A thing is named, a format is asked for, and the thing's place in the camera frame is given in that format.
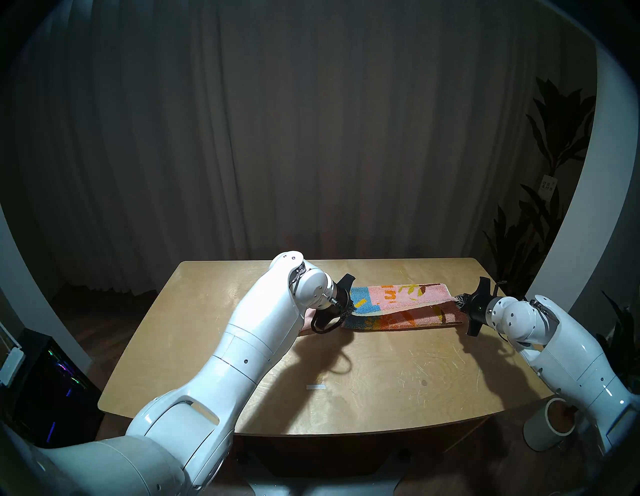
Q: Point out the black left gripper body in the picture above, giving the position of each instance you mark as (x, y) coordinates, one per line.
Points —
(342, 300)

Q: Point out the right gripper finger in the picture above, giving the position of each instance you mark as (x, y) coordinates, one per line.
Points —
(462, 299)
(464, 306)

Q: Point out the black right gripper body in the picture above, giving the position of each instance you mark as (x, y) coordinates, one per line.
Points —
(482, 310)

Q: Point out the plain pink towel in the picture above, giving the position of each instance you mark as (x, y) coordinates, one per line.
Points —
(306, 325)

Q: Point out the sun and flower print towel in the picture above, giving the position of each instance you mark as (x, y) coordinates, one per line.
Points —
(400, 300)

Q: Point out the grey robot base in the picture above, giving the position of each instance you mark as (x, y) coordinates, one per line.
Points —
(320, 487)

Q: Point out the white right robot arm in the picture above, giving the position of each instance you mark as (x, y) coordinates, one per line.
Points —
(565, 350)

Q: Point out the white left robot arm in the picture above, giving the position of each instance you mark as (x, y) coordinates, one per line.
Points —
(240, 360)

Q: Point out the tall dark leafy plant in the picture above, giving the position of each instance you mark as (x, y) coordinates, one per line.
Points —
(530, 245)

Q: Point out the white round plant pot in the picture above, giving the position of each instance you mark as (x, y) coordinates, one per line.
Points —
(540, 435)

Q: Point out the white paper plant tag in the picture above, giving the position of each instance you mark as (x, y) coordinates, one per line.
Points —
(548, 188)

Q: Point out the dark plant in white pot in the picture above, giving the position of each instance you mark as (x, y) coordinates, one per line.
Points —
(625, 340)

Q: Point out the grey pleated curtain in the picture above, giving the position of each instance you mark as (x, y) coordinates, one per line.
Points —
(310, 130)

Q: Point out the black computer tower with lights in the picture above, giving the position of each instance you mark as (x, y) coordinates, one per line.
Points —
(50, 395)

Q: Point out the small white box device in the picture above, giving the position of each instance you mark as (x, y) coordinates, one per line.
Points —
(11, 366)

